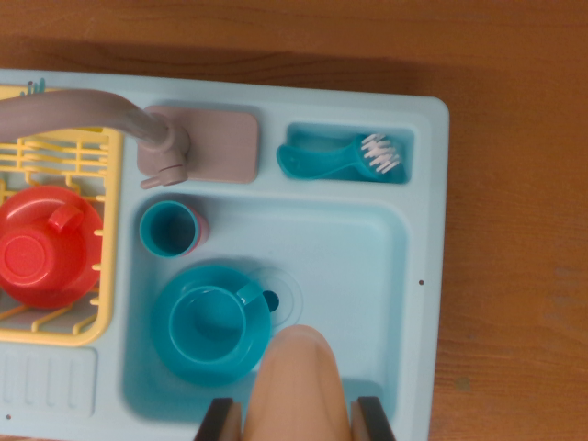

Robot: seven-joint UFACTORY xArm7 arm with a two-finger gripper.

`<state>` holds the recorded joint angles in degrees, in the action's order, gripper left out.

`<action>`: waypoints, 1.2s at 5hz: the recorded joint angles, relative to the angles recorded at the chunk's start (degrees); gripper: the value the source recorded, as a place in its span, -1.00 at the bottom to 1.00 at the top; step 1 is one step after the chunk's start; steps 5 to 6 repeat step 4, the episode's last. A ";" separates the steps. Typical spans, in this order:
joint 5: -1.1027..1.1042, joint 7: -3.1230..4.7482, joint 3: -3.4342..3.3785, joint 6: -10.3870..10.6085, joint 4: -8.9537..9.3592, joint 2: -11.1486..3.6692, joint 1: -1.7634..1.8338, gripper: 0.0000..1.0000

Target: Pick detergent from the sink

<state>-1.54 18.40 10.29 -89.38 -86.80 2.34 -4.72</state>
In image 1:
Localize red plastic cup with handle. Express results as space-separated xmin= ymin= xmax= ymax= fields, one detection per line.
xmin=0 ymin=204 xmax=86 ymax=290

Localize red toy cup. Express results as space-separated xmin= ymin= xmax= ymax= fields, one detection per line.
xmin=0 ymin=186 xmax=105 ymax=310

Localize grey toy faucet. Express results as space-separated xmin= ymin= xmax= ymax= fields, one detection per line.
xmin=0 ymin=89 xmax=193 ymax=192

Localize red plastic tumbler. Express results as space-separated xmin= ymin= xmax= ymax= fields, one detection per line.
xmin=183 ymin=206 xmax=211 ymax=258

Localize teal plastic fork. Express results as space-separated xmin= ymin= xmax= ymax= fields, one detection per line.
xmin=20 ymin=76 xmax=48 ymax=96

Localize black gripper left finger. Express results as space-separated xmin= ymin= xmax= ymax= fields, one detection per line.
xmin=195 ymin=397 xmax=243 ymax=441

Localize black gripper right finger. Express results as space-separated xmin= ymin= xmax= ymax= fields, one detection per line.
xmin=351 ymin=395 xmax=397 ymax=441

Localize teal plastic tumbler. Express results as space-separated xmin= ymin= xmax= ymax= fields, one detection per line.
xmin=139 ymin=200 xmax=201 ymax=258

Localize teal cup on saucer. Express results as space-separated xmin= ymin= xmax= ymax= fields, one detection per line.
xmin=150 ymin=265 xmax=273 ymax=388

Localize light blue toy sink unit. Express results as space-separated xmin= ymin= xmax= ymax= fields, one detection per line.
xmin=0 ymin=68 xmax=450 ymax=441

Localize cream detergent bottle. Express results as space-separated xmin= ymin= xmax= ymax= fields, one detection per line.
xmin=242 ymin=323 xmax=357 ymax=441

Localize yellow plastic dish rack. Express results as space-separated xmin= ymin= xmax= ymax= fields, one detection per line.
xmin=0 ymin=85 xmax=126 ymax=348

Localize teal plastic mug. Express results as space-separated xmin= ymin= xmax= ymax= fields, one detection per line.
xmin=168 ymin=282 xmax=266 ymax=364

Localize teal dish brush white bristles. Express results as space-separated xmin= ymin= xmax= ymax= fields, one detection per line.
xmin=275 ymin=132 xmax=403 ymax=183

